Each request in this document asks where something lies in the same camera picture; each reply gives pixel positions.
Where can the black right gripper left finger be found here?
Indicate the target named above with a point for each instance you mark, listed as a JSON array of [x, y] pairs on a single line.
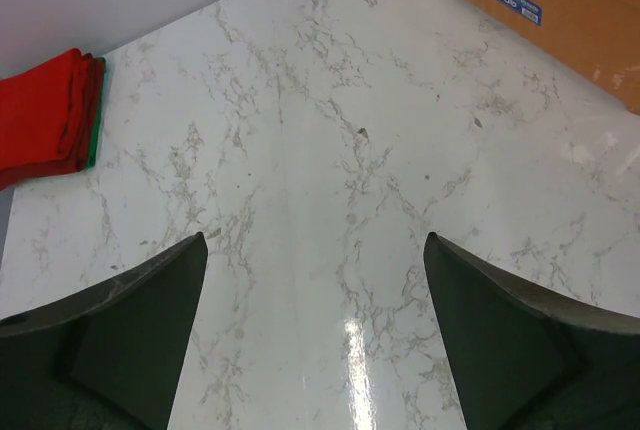
[[109, 356]]

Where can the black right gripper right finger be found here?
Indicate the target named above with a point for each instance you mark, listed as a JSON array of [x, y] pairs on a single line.
[[525, 357]]

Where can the dark red folded t shirt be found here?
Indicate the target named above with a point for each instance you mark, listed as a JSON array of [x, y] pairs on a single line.
[[77, 159]]

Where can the green folded t shirt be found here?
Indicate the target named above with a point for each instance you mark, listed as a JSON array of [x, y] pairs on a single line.
[[93, 146]]

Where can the orange plastic tub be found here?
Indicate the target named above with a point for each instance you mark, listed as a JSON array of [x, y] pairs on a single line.
[[598, 39]]

